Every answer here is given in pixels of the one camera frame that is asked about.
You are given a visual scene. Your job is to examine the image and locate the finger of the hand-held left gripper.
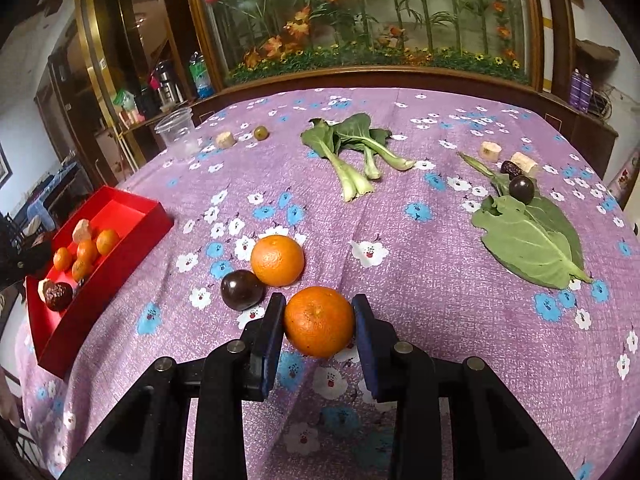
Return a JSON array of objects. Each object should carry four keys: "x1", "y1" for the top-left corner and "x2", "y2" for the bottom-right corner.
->
[{"x1": 0, "y1": 244, "x2": 52, "y2": 288}]

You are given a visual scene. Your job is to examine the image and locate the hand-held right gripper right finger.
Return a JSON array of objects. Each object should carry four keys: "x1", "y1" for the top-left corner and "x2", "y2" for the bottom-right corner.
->
[{"x1": 351, "y1": 293, "x2": 576, "y2": 480}]

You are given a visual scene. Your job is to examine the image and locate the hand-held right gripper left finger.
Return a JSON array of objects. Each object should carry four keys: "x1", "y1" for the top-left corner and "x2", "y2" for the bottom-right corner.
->
[{"x1": 60, "y1": 292, "x2": 287, "y2": 480}]

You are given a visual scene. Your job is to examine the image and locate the large red jujube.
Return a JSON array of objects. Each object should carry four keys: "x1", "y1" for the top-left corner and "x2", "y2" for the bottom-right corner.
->
[{"x1": 44, "y1": 282, "x2": 74, "y2": 311}]

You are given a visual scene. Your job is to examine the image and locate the large orange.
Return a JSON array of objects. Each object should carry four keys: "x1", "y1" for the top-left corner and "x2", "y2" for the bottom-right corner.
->
[
  {"x1": 250, "y1": 235, "x2": 305, "y2": 287},
  {"x1": 283, "y1": 286, "x2": 357, "y2": 359}
]

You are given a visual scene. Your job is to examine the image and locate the red box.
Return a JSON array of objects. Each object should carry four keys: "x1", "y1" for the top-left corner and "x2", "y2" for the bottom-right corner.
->
[{"x1": 24, "y1": 185, "x2": 175, "y2": 380}]

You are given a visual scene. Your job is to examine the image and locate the person's pink clothing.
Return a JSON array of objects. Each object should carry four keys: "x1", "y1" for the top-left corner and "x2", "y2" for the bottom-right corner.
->
[{"x1": 0, "y1": 367, "x2": 22, "y2": 425}]

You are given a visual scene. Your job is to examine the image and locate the large bok choy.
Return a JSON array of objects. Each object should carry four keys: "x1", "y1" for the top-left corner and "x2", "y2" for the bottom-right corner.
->
[{"x1": 300, "y1": 118, "x2": 375, "y2": 202}]

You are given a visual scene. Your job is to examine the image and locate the light green cabbage leaf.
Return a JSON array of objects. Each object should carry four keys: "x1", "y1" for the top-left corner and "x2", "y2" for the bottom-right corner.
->
[{"x1": 471, "y1": 195, "x2": 594, "y2": 290}]

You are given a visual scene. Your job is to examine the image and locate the green package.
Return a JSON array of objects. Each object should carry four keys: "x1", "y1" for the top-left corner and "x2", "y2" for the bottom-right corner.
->
[{"x1": 112, "y1": 89, "x2": 138, "y2": 123}]

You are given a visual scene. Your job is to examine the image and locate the small bok choy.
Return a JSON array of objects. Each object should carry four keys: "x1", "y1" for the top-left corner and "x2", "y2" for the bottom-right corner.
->
[
  {"x1": 367, "y1": 128, "x2": 417, "y2": 171},
  {"x1": 332, "y1": 113, "x2": 383, "y2": 181}
]

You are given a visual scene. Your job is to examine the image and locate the clear plastic cup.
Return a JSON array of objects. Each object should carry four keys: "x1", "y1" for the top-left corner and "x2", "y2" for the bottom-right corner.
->
[{"x1": 154, "y1": 106, "x2": 201, "y2": 161}]

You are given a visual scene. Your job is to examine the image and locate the tall wooden glass cabinet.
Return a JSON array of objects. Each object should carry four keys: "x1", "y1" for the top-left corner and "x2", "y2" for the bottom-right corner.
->
[{"x1": 35, "y1": 0, "x2": 166, "y2": 201}]

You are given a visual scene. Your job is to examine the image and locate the green vegetable stalk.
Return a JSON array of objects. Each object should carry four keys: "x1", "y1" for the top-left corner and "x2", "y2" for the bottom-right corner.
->
[{"x1": 457, "y1": 151, "x2": 511, "y2": 196}]

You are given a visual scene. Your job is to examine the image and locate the steel thermos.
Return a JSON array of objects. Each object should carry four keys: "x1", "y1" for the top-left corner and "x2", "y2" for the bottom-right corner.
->
[{"x1": 152, "y1": 60, "x2": 183, "y2": 106}]

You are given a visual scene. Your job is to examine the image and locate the dark green cabbage leaf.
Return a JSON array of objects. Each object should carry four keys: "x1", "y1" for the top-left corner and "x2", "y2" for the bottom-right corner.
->
[{"x1": 520, "y1": 195, "x2": 585, "y2": 271}]

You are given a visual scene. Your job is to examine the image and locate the green label plastic bottle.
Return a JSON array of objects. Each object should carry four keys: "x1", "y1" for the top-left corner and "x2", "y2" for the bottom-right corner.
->
[{"x1": 188, "y1": 51, "x2": 215, "y2": 99}]

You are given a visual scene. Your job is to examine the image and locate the low wooden side cabinet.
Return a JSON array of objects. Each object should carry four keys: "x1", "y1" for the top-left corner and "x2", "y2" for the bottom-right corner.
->
[{"x1": 542, "y1": 90, "x2": 618, "y2": 181}]

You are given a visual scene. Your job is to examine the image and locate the glass flower display cabinet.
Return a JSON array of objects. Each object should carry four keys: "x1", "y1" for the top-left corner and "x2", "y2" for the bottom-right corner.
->
[{"x1": 180, "y1": 0, "x2": 546, "y2": 93}]

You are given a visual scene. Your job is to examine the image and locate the white roll with yellow band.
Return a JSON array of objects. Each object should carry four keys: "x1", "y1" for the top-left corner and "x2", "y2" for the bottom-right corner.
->
[{"x1": 535, "y1": 0, "x2": 553, "y2": 93}]

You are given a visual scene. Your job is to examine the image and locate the tangled cables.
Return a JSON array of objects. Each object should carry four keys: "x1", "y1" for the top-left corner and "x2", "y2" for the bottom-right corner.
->
[{"x1": 590, "y1": 87, "x2": 621, "y2": 121}]

